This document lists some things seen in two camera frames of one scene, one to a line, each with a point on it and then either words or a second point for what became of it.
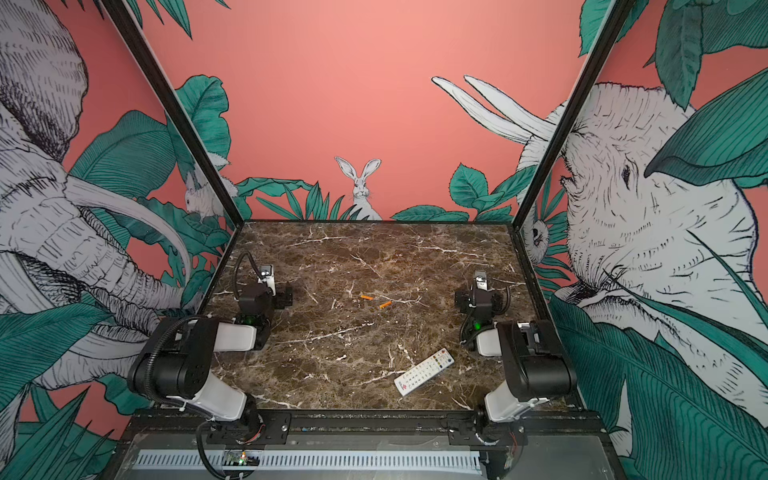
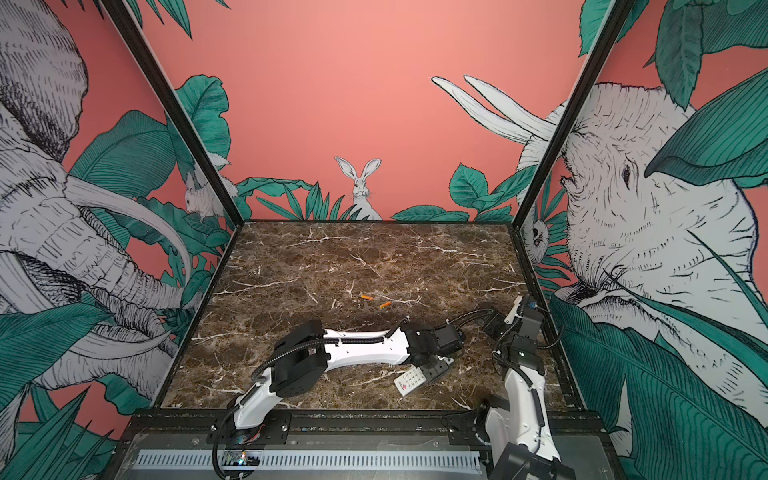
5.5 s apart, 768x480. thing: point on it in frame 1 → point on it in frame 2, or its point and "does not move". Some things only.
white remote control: [423, 372] does not move
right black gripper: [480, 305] → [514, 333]
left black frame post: [172, 103] does not move
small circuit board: [241, 457] does not move
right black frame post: [615, 18] does not move
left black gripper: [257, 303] → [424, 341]
